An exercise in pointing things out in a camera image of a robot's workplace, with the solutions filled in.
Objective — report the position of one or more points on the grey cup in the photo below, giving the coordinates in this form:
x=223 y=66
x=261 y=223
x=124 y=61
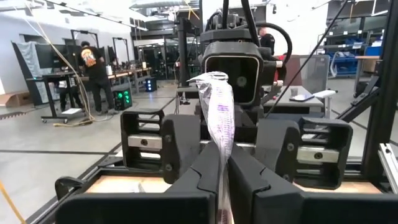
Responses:
x=293 y=91

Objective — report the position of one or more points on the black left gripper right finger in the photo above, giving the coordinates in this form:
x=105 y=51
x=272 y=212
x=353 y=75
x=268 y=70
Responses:
x=311 y=208

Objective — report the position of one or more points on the black box blue light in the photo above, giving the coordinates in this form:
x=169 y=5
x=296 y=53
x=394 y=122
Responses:
x=150 y=84

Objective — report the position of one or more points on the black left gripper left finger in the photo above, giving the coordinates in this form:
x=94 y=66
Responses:
x=140 y=208

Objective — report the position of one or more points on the black wheeled workbench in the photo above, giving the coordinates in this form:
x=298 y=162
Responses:
x=51 y=93

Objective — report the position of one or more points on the computer tower green lights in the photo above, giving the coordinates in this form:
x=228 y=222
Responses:
x=122 y=99

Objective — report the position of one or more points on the person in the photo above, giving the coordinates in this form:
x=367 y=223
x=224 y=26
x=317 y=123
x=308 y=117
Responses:
x=93 y=71
x=266 y=40

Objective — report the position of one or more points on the shelving with blue bins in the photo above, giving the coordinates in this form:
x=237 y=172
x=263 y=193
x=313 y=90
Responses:
x=345 y=59

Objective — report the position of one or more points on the black right wrist camera housing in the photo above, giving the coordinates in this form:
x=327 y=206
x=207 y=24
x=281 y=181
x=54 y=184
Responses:
x=248 y=62

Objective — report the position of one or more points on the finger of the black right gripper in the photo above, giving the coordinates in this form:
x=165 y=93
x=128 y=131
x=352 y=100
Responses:
x=276 y=149
x=180 y=146

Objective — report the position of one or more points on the black column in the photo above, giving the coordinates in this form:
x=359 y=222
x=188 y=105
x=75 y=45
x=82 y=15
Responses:
x=183 y=53

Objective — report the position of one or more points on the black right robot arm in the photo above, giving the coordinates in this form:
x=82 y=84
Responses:
x=227 y=35

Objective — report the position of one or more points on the silver aluminium bar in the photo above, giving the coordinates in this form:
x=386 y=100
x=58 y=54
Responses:
x=388 y=165

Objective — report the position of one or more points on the flat tablet device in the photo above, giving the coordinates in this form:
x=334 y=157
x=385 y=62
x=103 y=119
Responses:
x=301 y=97

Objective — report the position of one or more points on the grey office table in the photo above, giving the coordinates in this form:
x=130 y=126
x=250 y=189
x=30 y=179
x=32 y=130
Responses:
x=289 y=104

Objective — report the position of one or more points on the brown cardboard box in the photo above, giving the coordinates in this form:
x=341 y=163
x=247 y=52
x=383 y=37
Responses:
x=14 y=99

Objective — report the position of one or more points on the purple toothbrush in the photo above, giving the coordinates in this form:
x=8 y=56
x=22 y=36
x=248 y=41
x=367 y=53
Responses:
x=220 y=118

